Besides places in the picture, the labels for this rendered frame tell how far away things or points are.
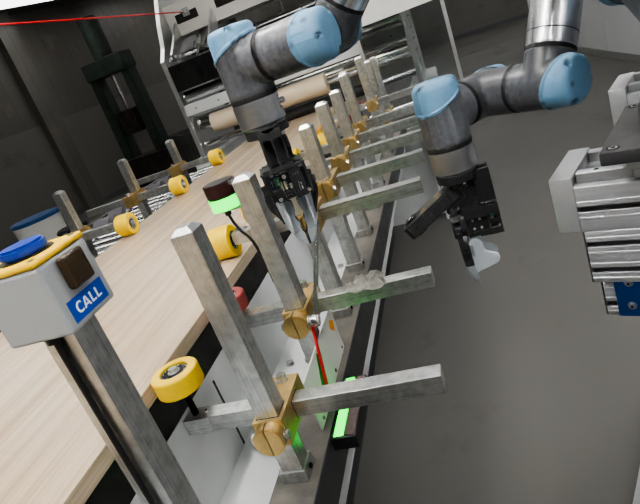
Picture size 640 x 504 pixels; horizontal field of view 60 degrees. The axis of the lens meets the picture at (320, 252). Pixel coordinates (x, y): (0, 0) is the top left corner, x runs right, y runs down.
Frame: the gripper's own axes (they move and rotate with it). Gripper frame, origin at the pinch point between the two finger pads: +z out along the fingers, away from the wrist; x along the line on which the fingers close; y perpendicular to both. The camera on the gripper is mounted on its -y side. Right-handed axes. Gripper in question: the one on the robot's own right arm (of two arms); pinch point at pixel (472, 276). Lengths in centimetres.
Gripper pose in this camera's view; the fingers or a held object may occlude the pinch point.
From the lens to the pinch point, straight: 105.2
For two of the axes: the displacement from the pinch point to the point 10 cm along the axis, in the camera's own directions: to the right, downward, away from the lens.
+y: 9.2, -2.4, -3.0
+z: 3.4, 8.8, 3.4
